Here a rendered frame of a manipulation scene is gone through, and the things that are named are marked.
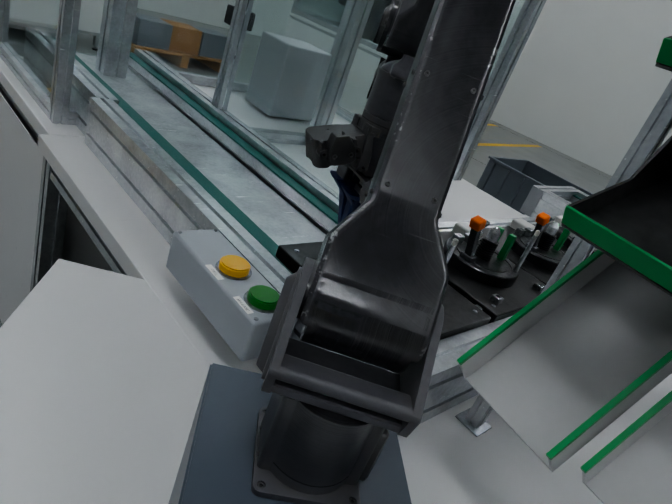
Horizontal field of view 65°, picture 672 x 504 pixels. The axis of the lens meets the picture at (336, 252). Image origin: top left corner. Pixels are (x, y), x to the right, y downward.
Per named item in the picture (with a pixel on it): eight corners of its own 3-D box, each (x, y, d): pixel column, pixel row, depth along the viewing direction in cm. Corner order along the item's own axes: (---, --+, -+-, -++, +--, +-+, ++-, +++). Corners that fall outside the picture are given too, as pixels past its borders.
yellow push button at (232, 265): (226, 285, 66) (230, 272, 65) (211, 268, 68) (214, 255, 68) (252, 282, 69) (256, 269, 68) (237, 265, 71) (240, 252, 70)
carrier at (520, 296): (491, 326, 81) (530, 258, 76) (386, 244, 95) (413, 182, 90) (556, 303, 98) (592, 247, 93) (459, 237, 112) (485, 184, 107)
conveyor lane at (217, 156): (359, 415, 67) (388, 356, 63) (113, 144, 116) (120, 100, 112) (476, 365, 87) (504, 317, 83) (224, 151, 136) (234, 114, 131)
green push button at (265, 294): (256, 319, 62) (260, 305, 61) (238, 299, 64) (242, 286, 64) (282, 314, 65) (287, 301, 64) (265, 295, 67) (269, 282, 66)
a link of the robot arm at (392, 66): (441, 69, 52) (433, 60, 60) (387, 48, 52) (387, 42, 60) (414, 135, 55) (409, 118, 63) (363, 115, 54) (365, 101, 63)
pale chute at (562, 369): (552, 473, 51) (550, 458, 47) (463, 378, 60) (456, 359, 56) (760, 300, 54) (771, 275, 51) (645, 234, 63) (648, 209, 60)
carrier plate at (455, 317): (384, 362, 64) (390, 349, 63) (274, 256, 77) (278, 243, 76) (486, 327, 80) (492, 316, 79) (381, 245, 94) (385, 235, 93)
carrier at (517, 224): (557, 303, 98) (593, 246, 93) (460, 237, 112) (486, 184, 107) (603, 287, 115) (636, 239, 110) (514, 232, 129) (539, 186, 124)
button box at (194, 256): (241, 363, 62) (254, 322, 60) (164, 266, 74) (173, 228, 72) (286, 351, 67) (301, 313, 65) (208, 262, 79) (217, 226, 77)
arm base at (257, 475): (250, 495, 29) (280, 418, 27) (258, 409, 35) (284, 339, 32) (366, 515, 31) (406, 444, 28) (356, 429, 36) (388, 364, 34)
